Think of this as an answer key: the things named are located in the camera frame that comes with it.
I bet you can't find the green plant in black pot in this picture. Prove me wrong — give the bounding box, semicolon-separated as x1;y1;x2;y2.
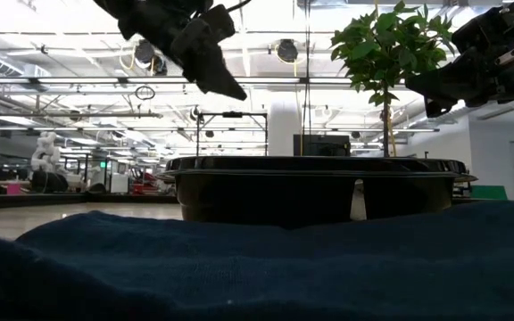
330;0;457;158

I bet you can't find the black monitor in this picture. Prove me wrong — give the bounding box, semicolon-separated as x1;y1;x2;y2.
293;134;352;157

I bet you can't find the black divided plastic container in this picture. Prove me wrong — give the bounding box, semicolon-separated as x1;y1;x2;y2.
156;155;479;229

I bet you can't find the green panel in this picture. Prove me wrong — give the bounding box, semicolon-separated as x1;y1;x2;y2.
470;185;508;201

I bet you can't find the black rig frame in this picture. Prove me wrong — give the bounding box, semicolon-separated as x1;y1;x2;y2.
195;111;269;157

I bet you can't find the dark blue folded cloth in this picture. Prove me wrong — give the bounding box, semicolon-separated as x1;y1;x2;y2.
0;200;514;321

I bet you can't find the white robot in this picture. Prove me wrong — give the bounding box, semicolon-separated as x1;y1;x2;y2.
31;131;62;173

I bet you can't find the ceiling cable reel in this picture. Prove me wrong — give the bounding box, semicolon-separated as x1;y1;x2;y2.
134;39;155;66
277;38;299;63

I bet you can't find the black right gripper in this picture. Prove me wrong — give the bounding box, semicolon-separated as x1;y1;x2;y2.
404;0;514;119

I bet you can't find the black metal table frame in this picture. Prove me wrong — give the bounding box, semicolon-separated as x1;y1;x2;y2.
0;191;180;211

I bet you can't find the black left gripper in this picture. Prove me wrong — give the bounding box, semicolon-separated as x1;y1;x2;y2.
104;0;248;101

